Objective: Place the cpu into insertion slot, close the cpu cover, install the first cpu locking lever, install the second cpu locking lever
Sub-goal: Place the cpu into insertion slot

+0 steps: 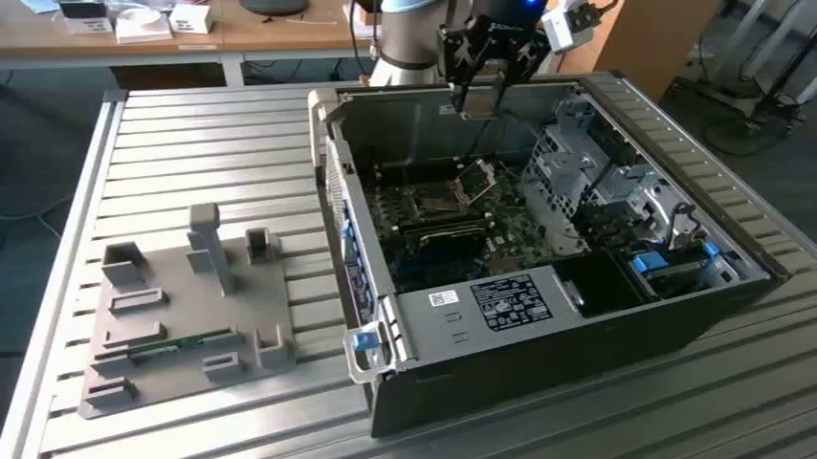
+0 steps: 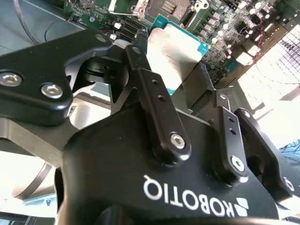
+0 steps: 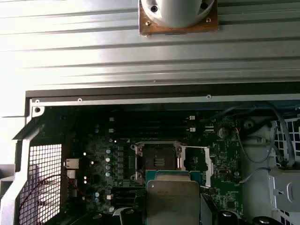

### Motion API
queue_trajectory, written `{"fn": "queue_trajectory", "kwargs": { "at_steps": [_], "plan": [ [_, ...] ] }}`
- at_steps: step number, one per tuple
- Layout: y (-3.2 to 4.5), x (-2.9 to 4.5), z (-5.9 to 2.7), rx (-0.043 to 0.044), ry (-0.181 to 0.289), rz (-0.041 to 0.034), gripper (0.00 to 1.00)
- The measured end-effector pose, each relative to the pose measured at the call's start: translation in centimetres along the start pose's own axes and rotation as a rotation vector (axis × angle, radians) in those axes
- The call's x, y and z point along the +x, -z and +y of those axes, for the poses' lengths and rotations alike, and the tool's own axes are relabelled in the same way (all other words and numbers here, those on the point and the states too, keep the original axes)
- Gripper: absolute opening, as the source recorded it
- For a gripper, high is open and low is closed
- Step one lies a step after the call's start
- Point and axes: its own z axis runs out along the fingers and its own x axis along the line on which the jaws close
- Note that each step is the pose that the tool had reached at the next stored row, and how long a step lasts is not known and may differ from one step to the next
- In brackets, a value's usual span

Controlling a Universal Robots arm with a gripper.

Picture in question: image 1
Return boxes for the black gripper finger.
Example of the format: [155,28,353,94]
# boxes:
[441,40,486,114]
[489,42,549,117]

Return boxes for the blue disk carrier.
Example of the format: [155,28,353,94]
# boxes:
[628,251,671,277]

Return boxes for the black wire bundle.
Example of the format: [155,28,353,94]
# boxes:
[660,201,708,252]

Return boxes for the open black PC case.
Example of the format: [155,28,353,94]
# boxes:
[306,70,817,439]

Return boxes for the CPU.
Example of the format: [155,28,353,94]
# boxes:
[460,87,500,120]

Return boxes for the small black device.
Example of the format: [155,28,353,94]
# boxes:
[61,1,107,20]

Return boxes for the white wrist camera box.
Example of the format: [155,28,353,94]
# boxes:
[540,0,605,53]

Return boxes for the dark round object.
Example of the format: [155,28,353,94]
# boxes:
[241,0,309,15]

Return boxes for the green RAM stick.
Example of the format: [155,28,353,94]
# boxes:
[127,334,210,360]

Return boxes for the green motherboard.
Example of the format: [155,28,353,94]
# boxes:
[364,160,557,293]

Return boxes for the white printed box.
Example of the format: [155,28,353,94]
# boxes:
[169,4,215,35]
[63,16,115,35]

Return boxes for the wheeled equipment stand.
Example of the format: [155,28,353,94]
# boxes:
[663,0,817,157]

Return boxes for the CPU socket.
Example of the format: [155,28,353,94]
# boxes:
[412,181,472,219]

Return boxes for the grey parts rack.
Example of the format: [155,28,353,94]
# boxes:
[75,203,300,421]

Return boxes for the black RAM slot row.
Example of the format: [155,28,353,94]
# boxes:
[396,213,493,236]

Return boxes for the wooden desk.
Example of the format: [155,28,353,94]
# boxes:
[0,0,385,90]

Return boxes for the grey case handle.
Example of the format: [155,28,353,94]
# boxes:
[342,318,396,384]

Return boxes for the wooden cabinet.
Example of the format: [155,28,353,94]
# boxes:
[592,0,727,104]

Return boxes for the metal drive cage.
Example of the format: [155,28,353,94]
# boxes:
[520,88,679,254]

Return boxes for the grey power supply unit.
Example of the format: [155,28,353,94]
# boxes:
[376,265,584,375]

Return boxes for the white round dish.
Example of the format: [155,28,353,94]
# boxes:
[114,8,174,44]

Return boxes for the black graphics card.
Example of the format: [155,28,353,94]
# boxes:
[405,227,488,263]

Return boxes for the thin black hanging cable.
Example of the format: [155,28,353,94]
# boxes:
[348,0,385,87]

